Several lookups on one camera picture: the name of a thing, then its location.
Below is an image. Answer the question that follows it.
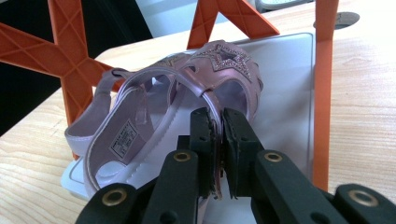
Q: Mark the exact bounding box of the white rack with orange posts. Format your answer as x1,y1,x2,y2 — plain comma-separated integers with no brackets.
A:
0,0,340,224

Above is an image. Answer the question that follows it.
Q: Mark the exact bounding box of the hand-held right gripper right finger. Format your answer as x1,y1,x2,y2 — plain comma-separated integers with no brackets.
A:
221,106,265,200

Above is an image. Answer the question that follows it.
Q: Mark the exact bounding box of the purple star sandal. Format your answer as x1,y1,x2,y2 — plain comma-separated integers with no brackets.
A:
64,39,265,202

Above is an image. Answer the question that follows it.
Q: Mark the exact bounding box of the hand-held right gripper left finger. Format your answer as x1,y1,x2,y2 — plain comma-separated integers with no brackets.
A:
177,106,220,200

